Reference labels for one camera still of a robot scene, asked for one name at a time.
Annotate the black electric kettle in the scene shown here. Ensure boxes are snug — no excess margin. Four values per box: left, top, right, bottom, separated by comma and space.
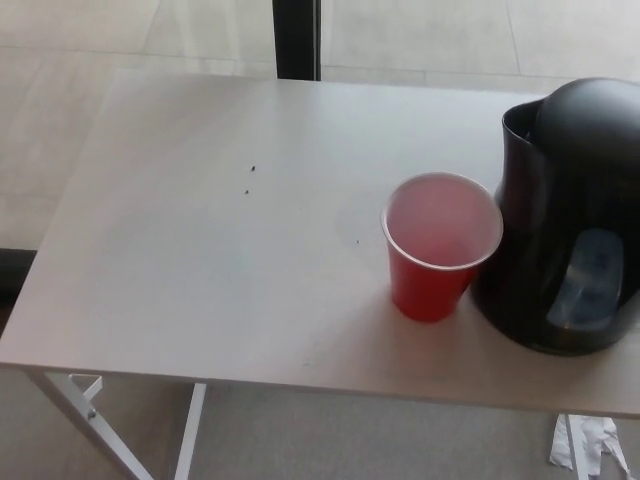
469, 77, 640, 358

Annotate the black vertical post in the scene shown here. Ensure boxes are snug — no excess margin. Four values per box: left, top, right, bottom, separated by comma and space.
272, 0, 322, 81

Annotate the white crumpled paper scrap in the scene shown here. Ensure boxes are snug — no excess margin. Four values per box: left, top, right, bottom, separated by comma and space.
548, 413, 633, 480

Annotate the red plastic cup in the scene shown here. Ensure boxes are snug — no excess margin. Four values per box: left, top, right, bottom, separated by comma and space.
380, 172, 505, 324

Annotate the white metal table frame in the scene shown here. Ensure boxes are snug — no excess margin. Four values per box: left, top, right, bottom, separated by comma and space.
27, 372, 208, 480

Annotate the white metal table leg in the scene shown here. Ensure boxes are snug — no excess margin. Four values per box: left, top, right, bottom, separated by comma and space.
564, 414, 589, 480

